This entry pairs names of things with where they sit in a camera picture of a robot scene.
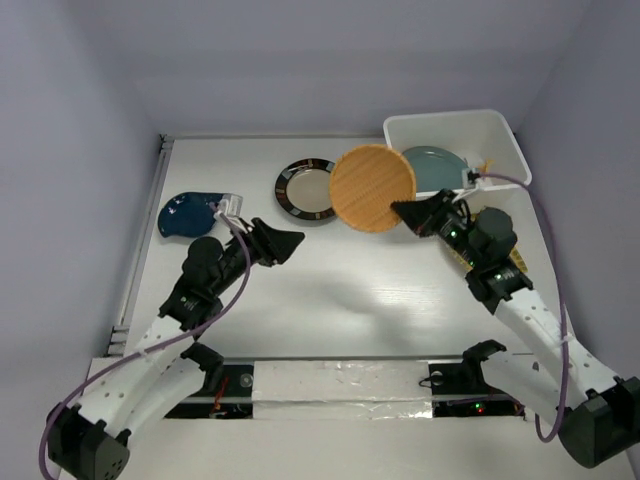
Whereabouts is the black rimmed beige plate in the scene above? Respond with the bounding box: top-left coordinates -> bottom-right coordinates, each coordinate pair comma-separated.
274,158 -> 335,221

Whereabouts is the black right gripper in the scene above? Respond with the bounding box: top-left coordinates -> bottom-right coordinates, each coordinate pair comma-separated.
393,187 -> 484,269

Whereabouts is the grey blue round plate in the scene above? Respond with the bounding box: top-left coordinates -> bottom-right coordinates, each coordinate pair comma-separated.
402,146 -> 468,193

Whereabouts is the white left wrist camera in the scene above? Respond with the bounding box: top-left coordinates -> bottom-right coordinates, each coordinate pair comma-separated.
210,193 -> 245,230

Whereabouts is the dark blue leaf plate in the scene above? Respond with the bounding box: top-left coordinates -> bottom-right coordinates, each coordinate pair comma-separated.
157,192 -> 243,238

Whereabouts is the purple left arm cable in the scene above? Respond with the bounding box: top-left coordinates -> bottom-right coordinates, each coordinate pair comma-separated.
38,202 -> 251,476

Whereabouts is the green yellow woven tray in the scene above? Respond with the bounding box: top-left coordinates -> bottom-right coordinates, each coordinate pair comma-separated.
445,208 -> 528,272

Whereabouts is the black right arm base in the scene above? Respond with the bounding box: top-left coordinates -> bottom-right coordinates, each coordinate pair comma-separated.
418,340 -> 525,418

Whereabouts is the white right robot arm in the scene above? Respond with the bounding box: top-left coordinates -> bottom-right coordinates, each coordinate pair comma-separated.
391,190 -> 639,468

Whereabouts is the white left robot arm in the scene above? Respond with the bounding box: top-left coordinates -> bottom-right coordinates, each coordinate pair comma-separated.
38,215 -> 305,479

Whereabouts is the round orange woven plate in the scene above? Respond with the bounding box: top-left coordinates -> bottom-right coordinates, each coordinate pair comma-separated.
329,144 -> 416,233

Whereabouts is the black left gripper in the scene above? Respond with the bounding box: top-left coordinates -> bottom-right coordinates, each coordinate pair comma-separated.
210,218 -> 303,297

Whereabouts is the fish shaped woven plate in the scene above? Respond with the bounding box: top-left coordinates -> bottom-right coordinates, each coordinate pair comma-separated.
477,158 -> 495,174

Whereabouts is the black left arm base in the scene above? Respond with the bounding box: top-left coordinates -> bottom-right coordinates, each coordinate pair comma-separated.
165,342 -> 254,420

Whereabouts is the white plastic bin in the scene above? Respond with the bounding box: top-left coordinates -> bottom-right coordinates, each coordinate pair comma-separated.
383,109 -> 532,224

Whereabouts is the white foam front panel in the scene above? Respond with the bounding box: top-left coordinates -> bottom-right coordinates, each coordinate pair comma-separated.
252,360 -> 433,421

